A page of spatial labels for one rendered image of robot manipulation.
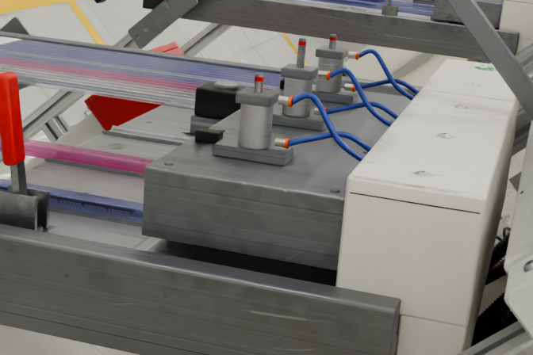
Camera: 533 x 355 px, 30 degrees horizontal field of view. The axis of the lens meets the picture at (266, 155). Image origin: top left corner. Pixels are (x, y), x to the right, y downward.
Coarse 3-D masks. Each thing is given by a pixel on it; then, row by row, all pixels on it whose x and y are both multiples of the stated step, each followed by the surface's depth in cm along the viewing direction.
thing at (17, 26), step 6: (12, 18) 142; (18, 18) 142; (6, 24) 143; (12, 24) 142; (18, 24) 142; (0, 30) 143; (6, 30) 143; (12, 30) 143; (18, 30) 142; (24, 30) 142
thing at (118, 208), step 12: (0, 180) 74; (60, 192) 72; (72, 192) 72; (60, 204) 72; (72, 204) 72; (84, 204) 71; (96, 204) 71; (108, 204) 71; (120, 204) 71; (132, 204) 71; (120, 216) 71; (132, 216) 70
